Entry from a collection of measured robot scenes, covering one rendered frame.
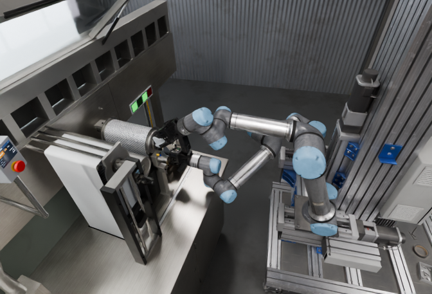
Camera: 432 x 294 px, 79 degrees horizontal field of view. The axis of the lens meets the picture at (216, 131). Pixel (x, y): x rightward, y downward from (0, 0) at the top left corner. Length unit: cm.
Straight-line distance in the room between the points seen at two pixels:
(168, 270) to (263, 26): 318
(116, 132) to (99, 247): 56
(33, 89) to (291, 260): 185
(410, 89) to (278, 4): 265
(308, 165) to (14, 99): 109
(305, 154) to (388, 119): 47
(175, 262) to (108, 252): 32
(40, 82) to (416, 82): 147
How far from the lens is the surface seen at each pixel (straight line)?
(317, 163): 103
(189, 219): 144
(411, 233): 261
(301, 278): 209
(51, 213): 147
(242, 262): 231
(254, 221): 248
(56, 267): 152
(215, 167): 133
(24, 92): 121
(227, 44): 394
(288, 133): 115
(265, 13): 375
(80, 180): 118
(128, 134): 133
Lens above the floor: 213
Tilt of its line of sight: 41 degrees down
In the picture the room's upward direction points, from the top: 1 degrees counter-clockwise
